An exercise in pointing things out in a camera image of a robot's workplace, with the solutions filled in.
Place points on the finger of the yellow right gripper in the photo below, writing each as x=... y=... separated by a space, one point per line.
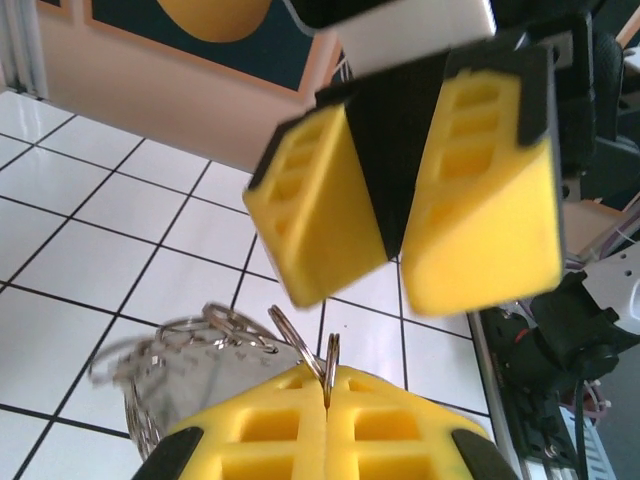
x=330 y=215
x=490 y=225

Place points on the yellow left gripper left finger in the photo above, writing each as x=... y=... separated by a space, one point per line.
x=240 y=450

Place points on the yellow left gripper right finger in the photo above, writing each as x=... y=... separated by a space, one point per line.
x=410 y=450

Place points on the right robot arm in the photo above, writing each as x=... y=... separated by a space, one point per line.
x=610 y=300

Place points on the aluminium mounting rail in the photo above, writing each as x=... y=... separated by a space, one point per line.
x=495 y=375

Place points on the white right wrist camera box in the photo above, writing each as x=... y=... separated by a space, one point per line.
x=400 y=35

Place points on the aluminium corner post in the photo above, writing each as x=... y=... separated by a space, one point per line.
x=27 y=50

